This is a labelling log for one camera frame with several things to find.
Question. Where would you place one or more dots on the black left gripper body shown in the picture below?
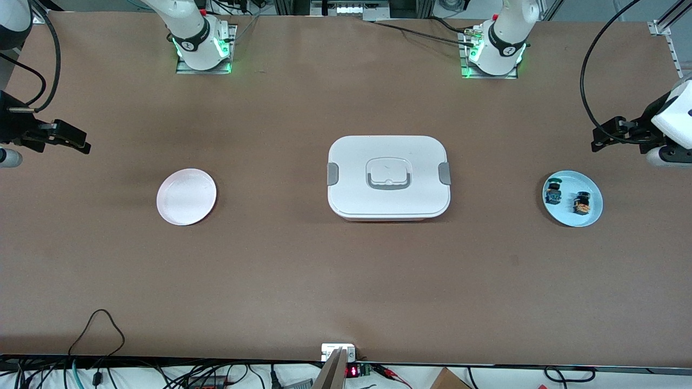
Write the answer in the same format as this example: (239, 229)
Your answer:
(643, 128)

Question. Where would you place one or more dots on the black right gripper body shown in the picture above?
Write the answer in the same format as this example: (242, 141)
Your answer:
(12, 128)

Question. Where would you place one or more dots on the orange push-button switch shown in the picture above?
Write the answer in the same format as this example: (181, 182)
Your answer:
(581, 204)

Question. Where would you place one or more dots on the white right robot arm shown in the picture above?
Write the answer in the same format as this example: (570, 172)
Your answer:
(197, 46)

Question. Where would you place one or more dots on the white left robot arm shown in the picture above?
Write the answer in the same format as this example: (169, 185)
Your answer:
(503, 48)

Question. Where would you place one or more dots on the white lunch box grey latches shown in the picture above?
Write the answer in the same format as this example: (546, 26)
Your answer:
(389, 202)

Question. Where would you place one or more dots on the brown cardboard box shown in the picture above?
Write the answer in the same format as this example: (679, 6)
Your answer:
(448, 381)

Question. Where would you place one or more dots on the white socket box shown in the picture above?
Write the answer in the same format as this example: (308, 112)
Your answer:
(328, 351)

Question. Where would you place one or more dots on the light blue round plate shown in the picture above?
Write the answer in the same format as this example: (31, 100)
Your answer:
(589, 183)

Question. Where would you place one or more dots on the pink round plate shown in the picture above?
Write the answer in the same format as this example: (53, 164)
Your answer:
(186, 197)

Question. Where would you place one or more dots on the white desk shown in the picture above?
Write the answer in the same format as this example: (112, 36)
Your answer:
(508, 381)

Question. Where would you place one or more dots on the red black clip leads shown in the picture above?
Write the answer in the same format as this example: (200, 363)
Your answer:
(386, 371)

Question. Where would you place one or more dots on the red LED display module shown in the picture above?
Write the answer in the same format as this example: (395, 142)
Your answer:
(352, 371)

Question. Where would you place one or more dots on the perforated aluminium rail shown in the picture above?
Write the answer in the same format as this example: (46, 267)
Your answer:
(676, 56)

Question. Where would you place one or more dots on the aluminium frame corner post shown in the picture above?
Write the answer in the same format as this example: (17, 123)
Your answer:
(659, 28)

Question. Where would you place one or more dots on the small aluminium corner bracket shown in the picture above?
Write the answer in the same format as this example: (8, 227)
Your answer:
(39, 19)

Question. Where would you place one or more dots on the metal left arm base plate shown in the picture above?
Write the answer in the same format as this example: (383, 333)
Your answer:
(511, 76)

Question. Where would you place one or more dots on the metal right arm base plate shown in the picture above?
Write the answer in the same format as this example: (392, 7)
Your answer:
(183, 68)

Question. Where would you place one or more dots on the lit metal frame device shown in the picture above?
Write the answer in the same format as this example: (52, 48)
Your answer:
(348, 9)

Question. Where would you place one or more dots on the grey aluminium stand post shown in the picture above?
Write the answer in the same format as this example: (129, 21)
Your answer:
(332, 375)

